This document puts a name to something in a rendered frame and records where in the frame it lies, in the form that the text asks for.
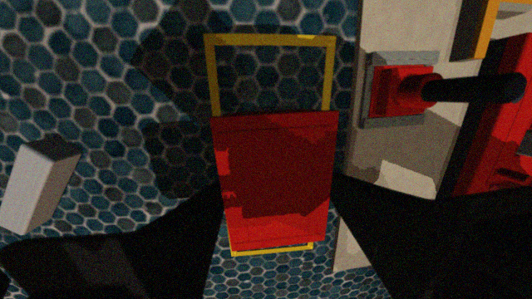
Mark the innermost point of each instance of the beige rectangular block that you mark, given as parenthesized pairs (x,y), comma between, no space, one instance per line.
(39,176)

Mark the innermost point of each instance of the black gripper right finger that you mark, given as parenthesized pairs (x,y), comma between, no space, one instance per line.
(410,241)

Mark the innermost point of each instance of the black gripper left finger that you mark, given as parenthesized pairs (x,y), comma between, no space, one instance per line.
(168,258)

